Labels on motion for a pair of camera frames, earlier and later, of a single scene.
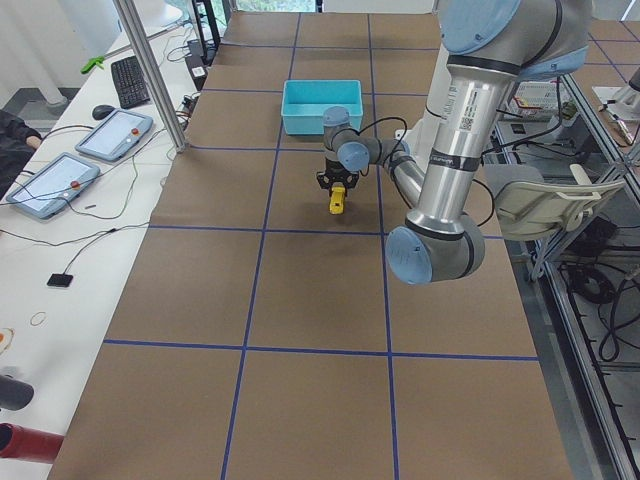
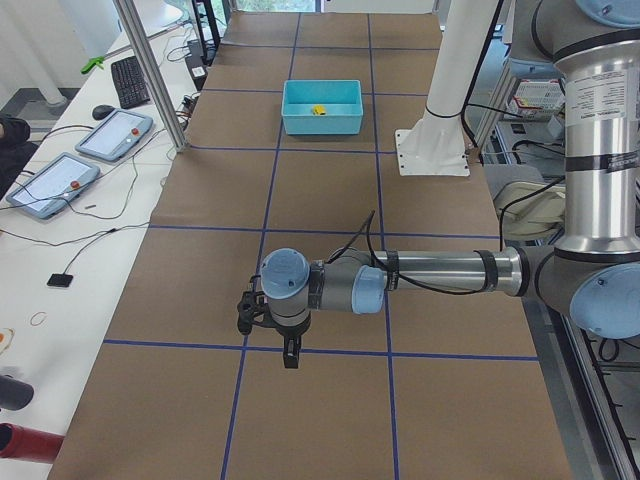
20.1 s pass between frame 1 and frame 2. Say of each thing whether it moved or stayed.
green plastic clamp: stayed
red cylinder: stayed
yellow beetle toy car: moved
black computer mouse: stayed
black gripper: moved
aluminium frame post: stayed
